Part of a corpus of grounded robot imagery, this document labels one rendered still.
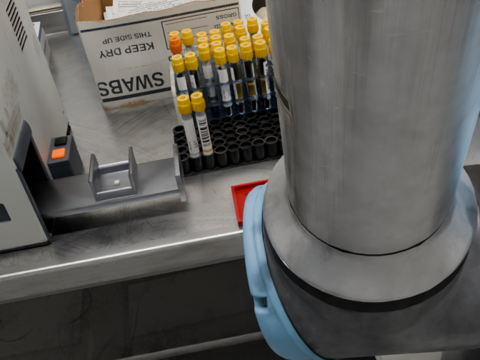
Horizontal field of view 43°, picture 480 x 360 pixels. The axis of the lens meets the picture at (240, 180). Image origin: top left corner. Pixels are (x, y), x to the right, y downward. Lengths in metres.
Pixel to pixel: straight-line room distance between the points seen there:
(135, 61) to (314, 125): 0.73
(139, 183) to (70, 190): 0.09
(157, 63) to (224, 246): 0.35
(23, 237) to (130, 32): 0.34
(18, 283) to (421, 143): 0.60
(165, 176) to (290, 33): 0.55
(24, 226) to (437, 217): 0.55
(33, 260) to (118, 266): 0.10
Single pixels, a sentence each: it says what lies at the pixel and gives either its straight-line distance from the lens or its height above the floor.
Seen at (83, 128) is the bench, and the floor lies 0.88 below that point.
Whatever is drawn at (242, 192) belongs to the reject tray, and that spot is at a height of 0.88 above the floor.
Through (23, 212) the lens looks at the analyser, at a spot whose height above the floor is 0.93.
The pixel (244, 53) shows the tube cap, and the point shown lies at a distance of 0.83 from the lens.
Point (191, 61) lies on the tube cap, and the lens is 0.83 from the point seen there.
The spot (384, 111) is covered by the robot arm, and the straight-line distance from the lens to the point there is 0.21.
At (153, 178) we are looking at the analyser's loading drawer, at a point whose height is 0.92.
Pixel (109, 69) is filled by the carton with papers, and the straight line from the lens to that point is 0.96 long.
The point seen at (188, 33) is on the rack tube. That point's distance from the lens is 0.90.
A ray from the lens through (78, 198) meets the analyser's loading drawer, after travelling 0.76.
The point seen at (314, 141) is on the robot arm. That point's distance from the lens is 0.24.
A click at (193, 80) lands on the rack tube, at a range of 0.85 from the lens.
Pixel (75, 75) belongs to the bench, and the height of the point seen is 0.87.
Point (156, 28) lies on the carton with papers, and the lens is 0.92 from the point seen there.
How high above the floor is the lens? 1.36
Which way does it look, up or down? 39 degrees down
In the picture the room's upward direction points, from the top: 9 degrees counter-clockwise
